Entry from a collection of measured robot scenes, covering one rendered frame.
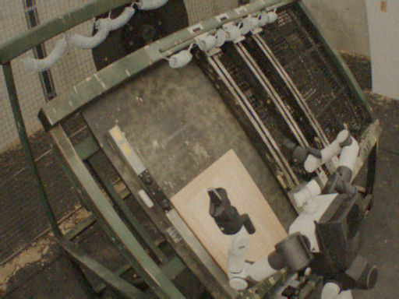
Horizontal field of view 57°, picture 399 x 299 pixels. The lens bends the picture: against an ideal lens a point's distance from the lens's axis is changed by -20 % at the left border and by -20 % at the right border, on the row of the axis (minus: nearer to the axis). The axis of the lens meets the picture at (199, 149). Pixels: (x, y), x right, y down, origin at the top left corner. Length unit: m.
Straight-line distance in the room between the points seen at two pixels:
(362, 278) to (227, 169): 0.92
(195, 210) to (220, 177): 0.22
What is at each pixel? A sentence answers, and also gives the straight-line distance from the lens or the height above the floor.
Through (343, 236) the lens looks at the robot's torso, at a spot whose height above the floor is 1.35.
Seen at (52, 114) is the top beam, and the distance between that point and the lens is 1.73.
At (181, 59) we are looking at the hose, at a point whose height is 1.85.
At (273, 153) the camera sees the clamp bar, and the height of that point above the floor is 1.26.
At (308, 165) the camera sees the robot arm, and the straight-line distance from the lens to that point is 2.19.
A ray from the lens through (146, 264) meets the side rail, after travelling 1.78.
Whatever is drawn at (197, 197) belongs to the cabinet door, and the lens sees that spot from 1.99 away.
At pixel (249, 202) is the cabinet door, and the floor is 1.14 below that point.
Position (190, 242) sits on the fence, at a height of 1.20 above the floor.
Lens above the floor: 2.49
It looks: 31 degrees down
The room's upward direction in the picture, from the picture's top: 11 degrees counter-clockwise
